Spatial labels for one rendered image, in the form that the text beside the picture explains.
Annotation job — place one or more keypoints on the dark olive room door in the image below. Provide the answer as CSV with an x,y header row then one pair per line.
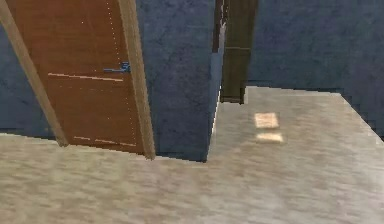
x,y
237,60

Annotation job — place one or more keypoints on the brown wooden room door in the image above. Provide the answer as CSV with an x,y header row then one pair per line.
x,y
86,50

